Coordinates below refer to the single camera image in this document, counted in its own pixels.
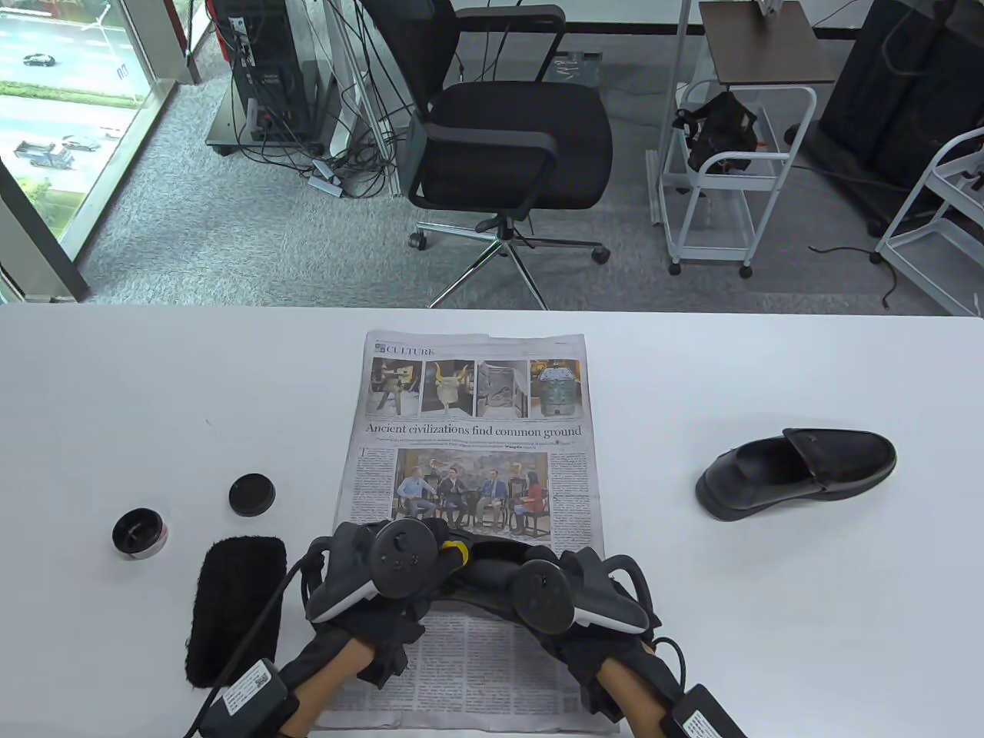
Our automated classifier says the white metal pole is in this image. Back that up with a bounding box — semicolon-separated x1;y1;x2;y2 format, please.
650;0;693;228

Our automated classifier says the person's left hand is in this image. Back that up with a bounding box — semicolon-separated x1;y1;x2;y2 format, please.
315;521;466;689

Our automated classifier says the black bag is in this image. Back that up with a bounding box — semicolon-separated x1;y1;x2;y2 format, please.
673;91;760;174

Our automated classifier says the grey power strip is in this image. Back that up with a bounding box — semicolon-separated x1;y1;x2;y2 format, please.
307;158;345;197

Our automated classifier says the black fuzzy cloth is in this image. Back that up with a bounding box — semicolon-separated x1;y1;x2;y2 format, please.
184;537;288;687

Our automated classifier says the dark wheeled platform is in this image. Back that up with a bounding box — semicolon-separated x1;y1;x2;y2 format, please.
205;77;343;158

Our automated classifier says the white tiered rolling cart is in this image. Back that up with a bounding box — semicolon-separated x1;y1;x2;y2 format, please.
875;127;984;317

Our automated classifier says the person's right hand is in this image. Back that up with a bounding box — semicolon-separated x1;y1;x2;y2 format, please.
530;546;663;722

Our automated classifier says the person's right forearm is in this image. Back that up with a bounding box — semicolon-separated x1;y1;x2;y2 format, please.
598;657;671;738

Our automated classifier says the white mesh rolling cart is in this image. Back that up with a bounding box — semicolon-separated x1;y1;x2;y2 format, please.
660;83;817;278

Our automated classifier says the black office chair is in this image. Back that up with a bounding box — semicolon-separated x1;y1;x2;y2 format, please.
360;0;614;310

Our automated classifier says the black computer tower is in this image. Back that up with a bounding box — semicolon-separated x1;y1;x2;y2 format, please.
211;0;324;147

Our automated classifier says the black floor cable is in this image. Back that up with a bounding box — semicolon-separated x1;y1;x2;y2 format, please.
809;244;899;311

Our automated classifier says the person's left forearm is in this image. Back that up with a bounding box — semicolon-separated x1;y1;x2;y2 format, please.
288;638;377;738

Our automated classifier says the black cabinet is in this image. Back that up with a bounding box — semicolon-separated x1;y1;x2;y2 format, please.
784;0;984;235

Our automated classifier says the glass window with frame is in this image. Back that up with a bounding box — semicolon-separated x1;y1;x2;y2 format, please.
0;0;216;301

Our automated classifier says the black leather loafer shoe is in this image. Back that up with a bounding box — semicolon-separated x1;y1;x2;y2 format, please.
696;428;898;522
427;530;566;617

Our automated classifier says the tangle of black cables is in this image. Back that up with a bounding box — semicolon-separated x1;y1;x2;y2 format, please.
231;77;408;201

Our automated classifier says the grey motion controller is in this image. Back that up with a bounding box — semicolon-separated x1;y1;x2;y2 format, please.
307;520;440;622
511;555;653;635

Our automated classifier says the printed newspaper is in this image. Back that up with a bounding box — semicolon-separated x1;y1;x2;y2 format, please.
315;331;622;735

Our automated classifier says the brown top side table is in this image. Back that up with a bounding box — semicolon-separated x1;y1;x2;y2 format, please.
698;0;837;87

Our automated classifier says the round black shoe polish tin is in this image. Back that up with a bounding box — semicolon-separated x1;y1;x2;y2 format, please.
112;507;168;560

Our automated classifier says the white metal frame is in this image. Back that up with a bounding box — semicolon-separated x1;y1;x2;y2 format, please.
319;0;404;201

